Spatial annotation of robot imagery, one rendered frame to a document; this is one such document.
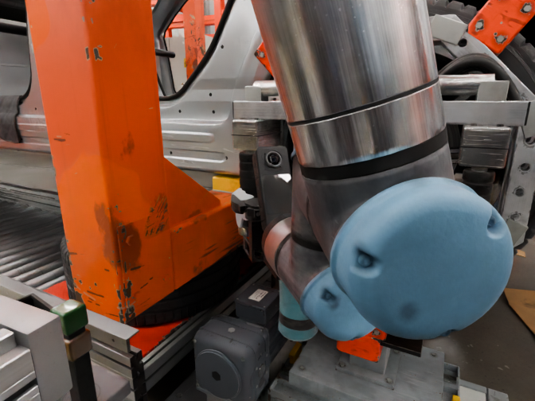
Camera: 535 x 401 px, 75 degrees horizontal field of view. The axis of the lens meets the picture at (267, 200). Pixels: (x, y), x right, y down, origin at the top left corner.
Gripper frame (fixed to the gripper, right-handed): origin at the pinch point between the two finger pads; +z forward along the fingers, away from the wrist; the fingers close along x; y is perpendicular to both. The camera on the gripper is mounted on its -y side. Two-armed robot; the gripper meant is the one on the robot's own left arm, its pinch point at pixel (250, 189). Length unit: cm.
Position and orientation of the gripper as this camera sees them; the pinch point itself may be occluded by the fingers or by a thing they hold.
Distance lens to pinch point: 61.4
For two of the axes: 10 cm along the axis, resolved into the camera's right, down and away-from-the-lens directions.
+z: -3.0, -2.6, 9.2
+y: 0.0, 9.6, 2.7
